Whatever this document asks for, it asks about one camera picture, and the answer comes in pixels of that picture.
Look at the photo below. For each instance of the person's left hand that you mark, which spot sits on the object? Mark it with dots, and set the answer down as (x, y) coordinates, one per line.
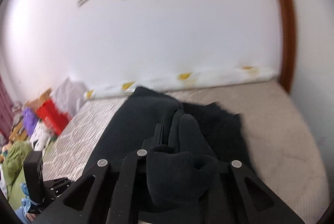
(26, 203)

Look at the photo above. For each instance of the brown wooden door frame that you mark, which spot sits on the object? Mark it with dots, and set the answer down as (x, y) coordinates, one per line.
(284, 17)

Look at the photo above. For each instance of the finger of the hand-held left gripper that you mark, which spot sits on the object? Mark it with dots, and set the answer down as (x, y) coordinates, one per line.
(58, 187)

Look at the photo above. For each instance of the white yellow patterned pillow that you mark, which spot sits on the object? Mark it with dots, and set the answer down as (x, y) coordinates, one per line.
(208, 77)

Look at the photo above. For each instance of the red cardboard box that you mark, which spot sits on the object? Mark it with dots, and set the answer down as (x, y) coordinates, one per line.
(51, 115)

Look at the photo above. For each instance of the black sweatshirt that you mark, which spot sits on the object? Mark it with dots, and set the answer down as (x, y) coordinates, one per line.
(135, 130)

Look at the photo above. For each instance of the brown cardboard box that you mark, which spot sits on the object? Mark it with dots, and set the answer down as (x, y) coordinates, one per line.
(39, 98)

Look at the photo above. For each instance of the white printed box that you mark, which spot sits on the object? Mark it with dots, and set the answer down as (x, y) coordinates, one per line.
(40, 135)

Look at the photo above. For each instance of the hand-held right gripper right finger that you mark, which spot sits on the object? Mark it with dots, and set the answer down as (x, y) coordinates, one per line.
(236, 175)

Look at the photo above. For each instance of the maroon curtain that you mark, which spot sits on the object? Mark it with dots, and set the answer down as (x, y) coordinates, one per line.
(5, 109)

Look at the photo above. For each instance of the white plastic bag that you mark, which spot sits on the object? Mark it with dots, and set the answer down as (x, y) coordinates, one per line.
(69, 94)

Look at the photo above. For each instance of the purple cloth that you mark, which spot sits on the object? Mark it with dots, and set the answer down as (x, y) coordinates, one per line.
(30, 118)

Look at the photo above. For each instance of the beige mattress sheet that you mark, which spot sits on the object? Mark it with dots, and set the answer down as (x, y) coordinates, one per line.
(274, 135)

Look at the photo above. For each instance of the green cloth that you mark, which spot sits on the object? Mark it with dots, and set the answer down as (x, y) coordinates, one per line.
(17, 161)

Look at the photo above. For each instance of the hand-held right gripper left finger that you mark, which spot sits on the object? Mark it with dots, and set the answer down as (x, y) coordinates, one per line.
(158, 135)

